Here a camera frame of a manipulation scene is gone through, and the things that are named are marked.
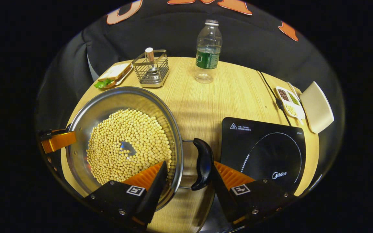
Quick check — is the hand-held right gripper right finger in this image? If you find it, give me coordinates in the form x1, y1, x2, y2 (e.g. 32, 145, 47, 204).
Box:
210, 161, 300, 227

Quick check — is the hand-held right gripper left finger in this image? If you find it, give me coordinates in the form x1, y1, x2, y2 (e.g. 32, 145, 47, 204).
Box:
84, 161, 169, 227

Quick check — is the black induction cooktop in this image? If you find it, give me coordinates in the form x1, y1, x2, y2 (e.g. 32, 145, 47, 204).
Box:
220, 117, 307, 195

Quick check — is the steel pot with black handle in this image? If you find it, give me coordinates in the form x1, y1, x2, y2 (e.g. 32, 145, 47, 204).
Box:
65, 86, 214, 211

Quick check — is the pile of soybeans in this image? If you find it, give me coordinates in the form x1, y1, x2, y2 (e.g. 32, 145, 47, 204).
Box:
86, 108, 173, 185

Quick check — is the sandwich with lettuce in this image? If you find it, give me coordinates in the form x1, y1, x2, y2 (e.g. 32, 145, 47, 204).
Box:
94, 63, 131, 89

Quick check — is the small white plate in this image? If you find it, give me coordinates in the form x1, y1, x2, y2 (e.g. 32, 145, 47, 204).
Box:
95, 63, 134, 88

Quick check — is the white divided dish of beans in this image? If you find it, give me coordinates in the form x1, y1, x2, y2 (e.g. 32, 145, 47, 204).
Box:
276, 86, 306, 125

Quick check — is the small glass bottle wooden cap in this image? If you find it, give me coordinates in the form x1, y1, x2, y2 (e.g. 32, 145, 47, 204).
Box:
144, 47, 162, 82

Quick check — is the white toaster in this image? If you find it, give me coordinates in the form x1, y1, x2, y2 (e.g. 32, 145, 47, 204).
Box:
299, 82, 334, 134

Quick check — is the clear plastic water bottle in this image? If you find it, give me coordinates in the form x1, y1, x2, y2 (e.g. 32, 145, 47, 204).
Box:
195, 19, 222, 84

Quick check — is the black power cable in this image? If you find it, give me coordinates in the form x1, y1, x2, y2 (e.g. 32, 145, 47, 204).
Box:
256, 70, 292, 127

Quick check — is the metal wire basket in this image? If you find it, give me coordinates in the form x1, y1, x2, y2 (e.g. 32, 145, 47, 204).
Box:
132, 50, 170, 88

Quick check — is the white toaster cable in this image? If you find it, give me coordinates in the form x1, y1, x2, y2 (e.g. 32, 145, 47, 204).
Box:
287, 82, 301, 99

